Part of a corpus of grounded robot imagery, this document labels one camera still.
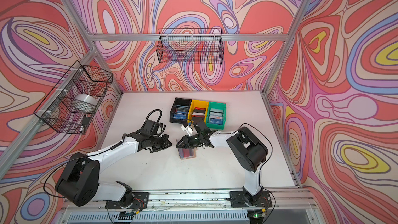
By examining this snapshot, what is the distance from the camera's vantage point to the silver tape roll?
0.71m

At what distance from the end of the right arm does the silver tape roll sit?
464mm

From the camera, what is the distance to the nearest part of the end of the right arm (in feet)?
2.35
